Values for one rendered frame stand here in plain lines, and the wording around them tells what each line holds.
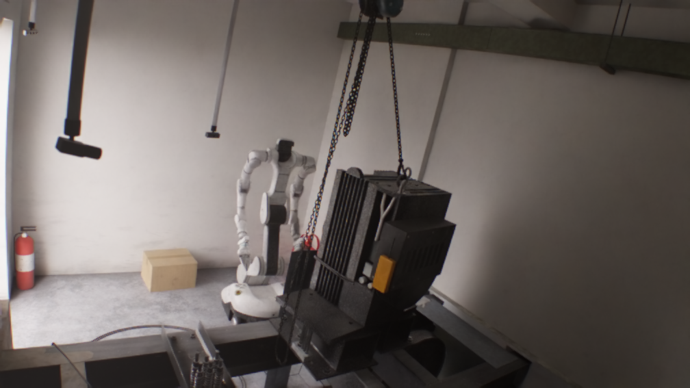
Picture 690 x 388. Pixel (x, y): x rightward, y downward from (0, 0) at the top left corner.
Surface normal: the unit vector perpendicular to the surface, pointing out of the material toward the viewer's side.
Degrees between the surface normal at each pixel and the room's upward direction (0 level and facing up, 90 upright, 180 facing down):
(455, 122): 90
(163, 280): 90
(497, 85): 90
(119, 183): 90
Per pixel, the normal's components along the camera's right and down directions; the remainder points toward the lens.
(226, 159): 0.55, 0.33
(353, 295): -0.69, 0.03
